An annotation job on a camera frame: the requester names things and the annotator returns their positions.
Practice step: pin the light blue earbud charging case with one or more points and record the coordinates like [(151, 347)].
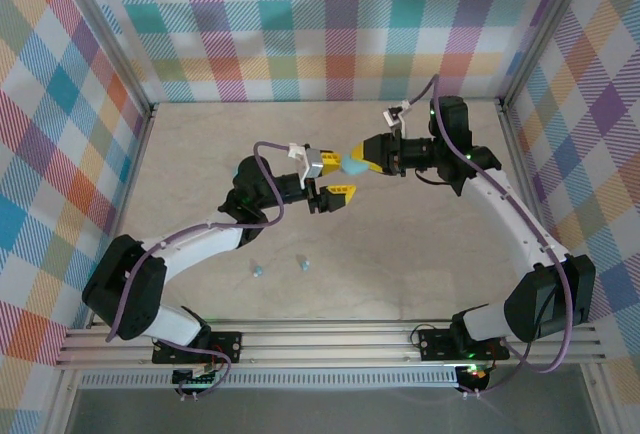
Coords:
[(352, 168)]

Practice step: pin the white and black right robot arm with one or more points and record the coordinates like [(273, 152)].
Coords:
[(505, 219)]

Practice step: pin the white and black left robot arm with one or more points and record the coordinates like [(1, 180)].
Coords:
[(210, 248)]

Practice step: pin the black circuit board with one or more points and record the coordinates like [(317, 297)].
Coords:
[(472, 373), (197, 379)]

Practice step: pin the aluminium side rail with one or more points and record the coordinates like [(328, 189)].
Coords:
[(131, 179), (525, 179)]

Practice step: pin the aluminium frame post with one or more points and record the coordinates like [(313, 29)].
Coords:
[(547, 29), (109, 29)]

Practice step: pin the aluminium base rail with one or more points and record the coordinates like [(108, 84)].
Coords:
[(325, 344)]

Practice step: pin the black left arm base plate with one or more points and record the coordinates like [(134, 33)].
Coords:
[(225, 346)]

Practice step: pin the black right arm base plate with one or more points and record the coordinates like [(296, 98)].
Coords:
[(435, 344)]

